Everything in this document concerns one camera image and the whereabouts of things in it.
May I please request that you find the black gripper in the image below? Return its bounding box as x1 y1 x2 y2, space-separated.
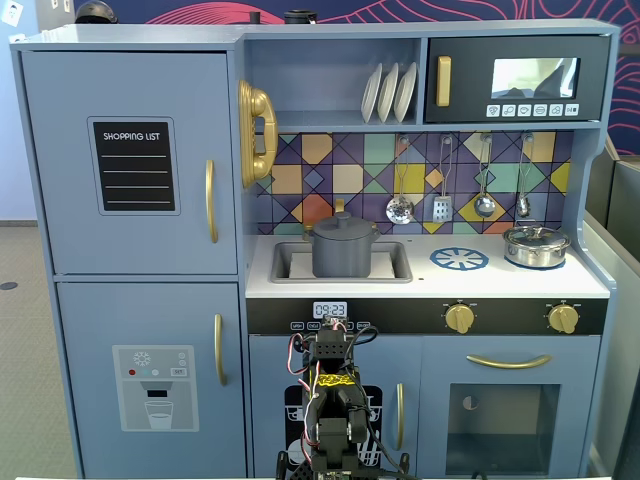
313 329 359 373

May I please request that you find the digital clock display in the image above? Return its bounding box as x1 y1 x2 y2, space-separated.
312 301 348 320

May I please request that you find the blue dishwasher door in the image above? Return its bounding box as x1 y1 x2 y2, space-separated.
248 334 421 479

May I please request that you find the dark gray pot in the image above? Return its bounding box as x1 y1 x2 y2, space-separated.
305 223 382 279

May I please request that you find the gray toy sink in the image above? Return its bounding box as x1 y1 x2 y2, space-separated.
270 240 414 285

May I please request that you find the blue oven door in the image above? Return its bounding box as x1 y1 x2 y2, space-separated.
420 335 601 479

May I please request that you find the gold stove knob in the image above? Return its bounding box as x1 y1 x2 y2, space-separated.
443 301 477 334
546 301 582 336

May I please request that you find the blue burner print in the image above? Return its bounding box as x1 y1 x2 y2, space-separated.
429 246 490 274

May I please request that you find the steel skimmer spoon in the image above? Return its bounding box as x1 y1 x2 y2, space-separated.
385 135 416 226

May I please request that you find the steel slotted spatula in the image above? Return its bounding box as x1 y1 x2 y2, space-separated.
431 135 455 224

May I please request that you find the steel ladle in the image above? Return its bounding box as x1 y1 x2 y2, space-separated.
473 133 497 219

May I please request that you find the shiny steel pot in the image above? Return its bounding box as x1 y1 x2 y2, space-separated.
502 224 572 269

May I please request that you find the blue fridge door with dispenser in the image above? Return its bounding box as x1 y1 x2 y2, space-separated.
55 282 249 479

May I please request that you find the steel whisk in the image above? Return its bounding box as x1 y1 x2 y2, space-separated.
515 132 533 219

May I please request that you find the gold toy telephone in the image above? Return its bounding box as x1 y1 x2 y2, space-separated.
237 79 279 189

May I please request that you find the white plate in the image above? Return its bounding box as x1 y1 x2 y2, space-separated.
377 62 400 124
360 63 384 124
393 61 418 124

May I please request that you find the blue toy kitchen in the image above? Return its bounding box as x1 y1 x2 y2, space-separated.
9 18 621 479

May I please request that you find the black shopping list chalkboard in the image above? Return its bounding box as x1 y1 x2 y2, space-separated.
87 116 182 217

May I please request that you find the gray cabinet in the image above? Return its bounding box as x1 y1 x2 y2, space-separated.
582 142 640 479

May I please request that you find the black microwave door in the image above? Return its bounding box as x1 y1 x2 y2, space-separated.
424 35 612 124

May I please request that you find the blue fridge door with chalkboard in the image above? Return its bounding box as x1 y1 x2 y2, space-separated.
20 49 239 276

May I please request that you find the black helmet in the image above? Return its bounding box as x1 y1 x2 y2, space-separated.
74 0 119 25

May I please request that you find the red white black cable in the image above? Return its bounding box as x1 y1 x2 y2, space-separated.
286 333 322 449

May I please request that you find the gold dishwasher handle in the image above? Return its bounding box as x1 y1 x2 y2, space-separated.
395 382 405 452

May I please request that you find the gold fridge handle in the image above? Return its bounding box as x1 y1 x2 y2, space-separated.
213 313 229 387
204 158 220 245

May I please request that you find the gold curved oven handle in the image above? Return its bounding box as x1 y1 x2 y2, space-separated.
466 353 553 370

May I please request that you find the gold microwave handle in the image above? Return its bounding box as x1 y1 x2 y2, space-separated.
435 55 452 108

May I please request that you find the white wall outlet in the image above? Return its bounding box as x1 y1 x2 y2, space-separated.
0 0 25 27

